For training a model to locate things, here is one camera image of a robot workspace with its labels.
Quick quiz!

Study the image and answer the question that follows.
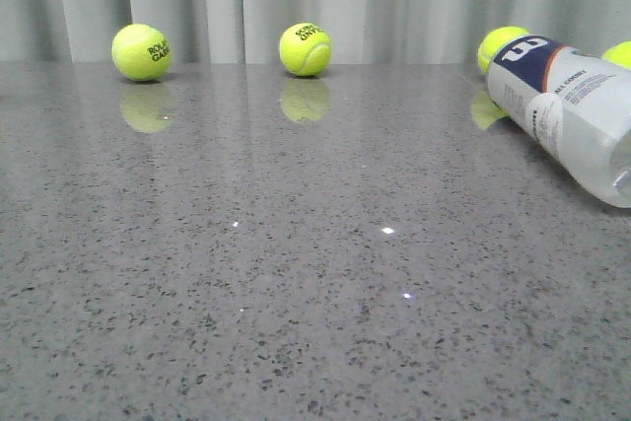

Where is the yellow tennis ball centre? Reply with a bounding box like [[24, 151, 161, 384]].
[[278, 23, 331, 77]]

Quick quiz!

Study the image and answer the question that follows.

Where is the yellow tennis ball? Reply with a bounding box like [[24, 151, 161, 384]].
[[278, 23, 331, 77], [111, 24, 172, 82], [477, 26, 529, 75], [601, 40, 631, 69]]

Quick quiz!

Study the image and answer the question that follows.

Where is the yellow tennis ball far left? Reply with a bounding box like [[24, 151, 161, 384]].
[[111, 24, 172, 82]]

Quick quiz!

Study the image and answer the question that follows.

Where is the white Wilson tennis ball can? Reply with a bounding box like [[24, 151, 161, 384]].
[[486, 35, 630, 208]]

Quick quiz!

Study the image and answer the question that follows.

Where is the yellow tennis ball far right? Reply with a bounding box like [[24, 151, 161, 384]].
[[601, 40, 631, 69]]

